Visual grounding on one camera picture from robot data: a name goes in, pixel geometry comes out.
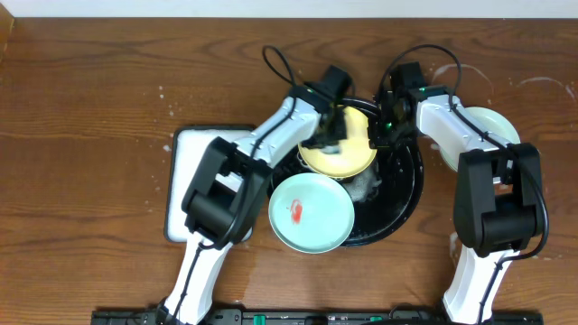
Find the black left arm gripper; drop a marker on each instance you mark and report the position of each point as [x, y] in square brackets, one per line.
[332, 131]

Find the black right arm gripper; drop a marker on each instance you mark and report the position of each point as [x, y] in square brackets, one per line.
[377, 139]

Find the yellow plate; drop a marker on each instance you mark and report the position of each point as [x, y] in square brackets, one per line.
[354, 155]

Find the pale green plate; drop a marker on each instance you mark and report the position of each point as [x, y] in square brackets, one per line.
[311, 213]
[496, 126]

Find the yellow blue sponge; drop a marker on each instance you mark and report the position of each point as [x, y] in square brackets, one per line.
[330, 149]

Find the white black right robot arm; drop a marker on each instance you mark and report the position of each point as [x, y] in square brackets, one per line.
[499, 210]

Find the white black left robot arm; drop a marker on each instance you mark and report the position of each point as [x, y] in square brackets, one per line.
[229, 187]

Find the black round tray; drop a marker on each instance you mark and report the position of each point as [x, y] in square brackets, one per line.
[384, 195]

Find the black rectangular foam tray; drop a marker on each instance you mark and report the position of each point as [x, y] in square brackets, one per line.
[189, 144]

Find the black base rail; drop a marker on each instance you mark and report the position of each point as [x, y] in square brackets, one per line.
[239, 317]

